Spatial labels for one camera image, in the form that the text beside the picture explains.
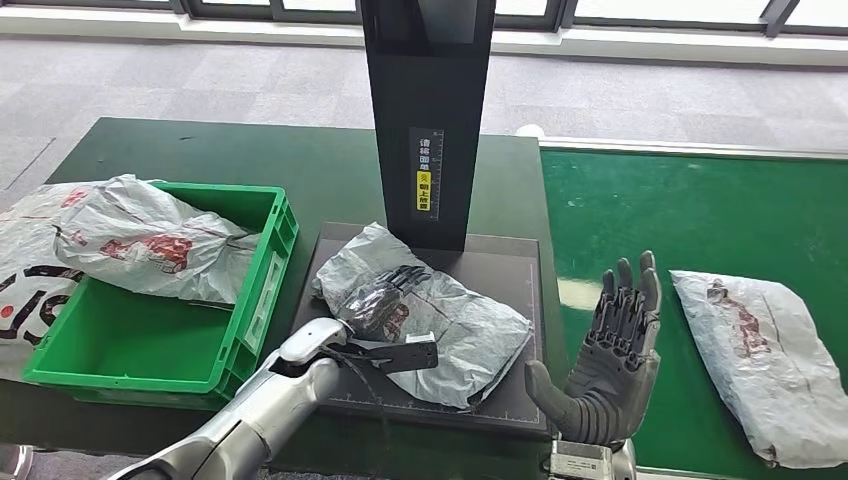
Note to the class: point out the white window sill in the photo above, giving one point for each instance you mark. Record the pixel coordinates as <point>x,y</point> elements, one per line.
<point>199,32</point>

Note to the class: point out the green conveyor belt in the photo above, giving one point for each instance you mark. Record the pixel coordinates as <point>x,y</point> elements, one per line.
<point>696,212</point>

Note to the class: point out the large white printed bag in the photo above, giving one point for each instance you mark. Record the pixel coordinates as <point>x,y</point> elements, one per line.
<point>26,298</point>

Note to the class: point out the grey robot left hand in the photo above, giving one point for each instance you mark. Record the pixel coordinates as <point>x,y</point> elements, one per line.
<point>378,308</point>

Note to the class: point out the green plastic crate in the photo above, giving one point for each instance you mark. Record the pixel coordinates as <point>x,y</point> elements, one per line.
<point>132,344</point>

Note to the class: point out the black yellow label sticker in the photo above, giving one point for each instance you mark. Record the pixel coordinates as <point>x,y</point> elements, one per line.
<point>424,173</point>

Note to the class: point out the black inbound scanner machine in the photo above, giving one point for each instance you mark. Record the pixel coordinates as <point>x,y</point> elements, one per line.
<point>430,99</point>

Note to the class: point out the dark green table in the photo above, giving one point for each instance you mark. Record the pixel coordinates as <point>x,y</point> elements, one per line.
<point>199,152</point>

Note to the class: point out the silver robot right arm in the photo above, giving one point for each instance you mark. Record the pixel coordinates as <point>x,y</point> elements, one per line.
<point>626,464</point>

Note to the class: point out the grey poly mailer parcel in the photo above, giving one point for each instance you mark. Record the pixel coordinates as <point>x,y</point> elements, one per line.
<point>132,232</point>
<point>477,331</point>
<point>762,397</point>

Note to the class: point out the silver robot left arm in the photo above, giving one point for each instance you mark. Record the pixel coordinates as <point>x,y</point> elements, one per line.
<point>265,411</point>

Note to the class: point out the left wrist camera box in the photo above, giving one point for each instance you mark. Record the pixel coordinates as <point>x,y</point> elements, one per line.
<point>404,358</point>

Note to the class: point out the white round conveyor cap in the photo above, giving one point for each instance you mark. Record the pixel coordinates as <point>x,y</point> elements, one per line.
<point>530,131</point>

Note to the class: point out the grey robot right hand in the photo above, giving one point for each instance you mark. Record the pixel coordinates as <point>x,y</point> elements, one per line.
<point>609,384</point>

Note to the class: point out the silver conveyor side rail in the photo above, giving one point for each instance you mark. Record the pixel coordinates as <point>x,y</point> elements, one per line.
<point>676,476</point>
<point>662,147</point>

